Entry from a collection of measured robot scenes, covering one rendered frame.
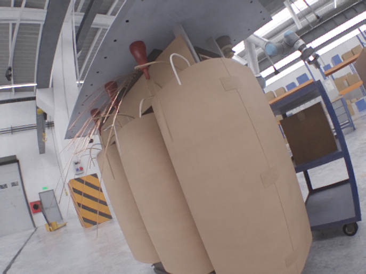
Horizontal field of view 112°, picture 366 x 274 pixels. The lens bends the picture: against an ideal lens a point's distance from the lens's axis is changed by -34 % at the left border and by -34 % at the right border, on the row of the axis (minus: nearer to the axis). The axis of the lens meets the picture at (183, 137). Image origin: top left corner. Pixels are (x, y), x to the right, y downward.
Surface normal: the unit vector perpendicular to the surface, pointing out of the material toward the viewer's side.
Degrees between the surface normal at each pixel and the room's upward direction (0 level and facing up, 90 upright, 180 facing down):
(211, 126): 90
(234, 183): 90
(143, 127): 90
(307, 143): 90
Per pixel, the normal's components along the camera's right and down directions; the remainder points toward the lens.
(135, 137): -0.36, -0.02
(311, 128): -0.69, 0.14
